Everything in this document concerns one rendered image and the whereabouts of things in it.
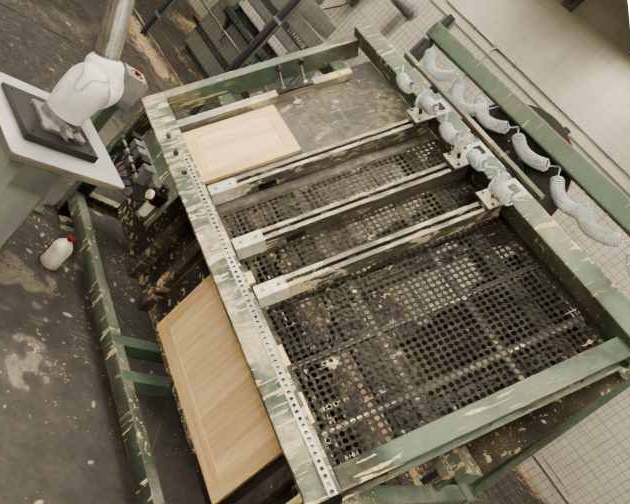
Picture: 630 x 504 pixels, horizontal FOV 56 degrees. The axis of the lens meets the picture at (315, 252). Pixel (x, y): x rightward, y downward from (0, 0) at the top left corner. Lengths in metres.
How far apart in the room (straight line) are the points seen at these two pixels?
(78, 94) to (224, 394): 1.30
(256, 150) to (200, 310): 0.80
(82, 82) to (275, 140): 0.95
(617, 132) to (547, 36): 1.49
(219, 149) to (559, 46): 5.74
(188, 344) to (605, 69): 6.16
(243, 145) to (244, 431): 1.32
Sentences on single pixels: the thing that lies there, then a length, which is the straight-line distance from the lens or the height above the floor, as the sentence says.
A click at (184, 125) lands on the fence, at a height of 0.93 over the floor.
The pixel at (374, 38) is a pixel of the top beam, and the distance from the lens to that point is 3.39.
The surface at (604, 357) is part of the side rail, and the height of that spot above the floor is 1.72.
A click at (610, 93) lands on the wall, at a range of 7.68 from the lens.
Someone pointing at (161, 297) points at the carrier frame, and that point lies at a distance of 2.99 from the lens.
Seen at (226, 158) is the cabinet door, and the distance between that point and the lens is 2.85.
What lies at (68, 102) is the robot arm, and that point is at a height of 0.90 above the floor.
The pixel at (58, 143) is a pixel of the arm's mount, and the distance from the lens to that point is 2.43.
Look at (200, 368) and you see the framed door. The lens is 2.67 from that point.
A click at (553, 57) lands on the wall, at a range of 7.96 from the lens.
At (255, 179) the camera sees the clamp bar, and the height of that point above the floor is 1.09.
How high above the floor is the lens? 1.85
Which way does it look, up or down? 17 degrees down
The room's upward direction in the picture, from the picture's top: 48 degrees clockwise
